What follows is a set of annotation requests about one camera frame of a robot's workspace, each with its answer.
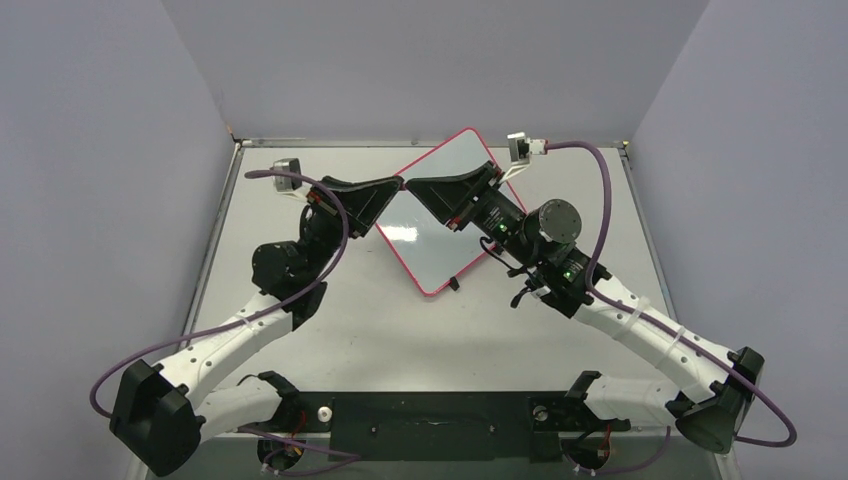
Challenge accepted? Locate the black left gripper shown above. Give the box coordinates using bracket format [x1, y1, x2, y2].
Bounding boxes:
[298, 177, 403, 281]

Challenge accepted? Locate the pink-framed whiteboard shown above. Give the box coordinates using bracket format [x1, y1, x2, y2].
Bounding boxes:
[376, 127, 496, 296]

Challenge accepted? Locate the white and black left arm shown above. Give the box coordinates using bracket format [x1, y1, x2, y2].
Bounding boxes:
[109, 176, 404, 476]

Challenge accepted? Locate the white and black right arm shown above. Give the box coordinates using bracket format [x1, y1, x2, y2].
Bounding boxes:
[406, 162, 764, 454]

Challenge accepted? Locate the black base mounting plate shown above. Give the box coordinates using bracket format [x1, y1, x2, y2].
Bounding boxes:
[257, 391, 630, 463]

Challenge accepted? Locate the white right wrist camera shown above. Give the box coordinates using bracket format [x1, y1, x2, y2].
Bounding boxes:
[498, 132, 549, 184]

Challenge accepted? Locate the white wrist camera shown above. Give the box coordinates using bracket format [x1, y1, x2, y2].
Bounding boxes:
[498, 132, 549, 184]
[271, 157, 309, 203]

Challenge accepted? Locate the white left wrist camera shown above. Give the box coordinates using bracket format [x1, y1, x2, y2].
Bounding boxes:
[271, 157, 309, 203]

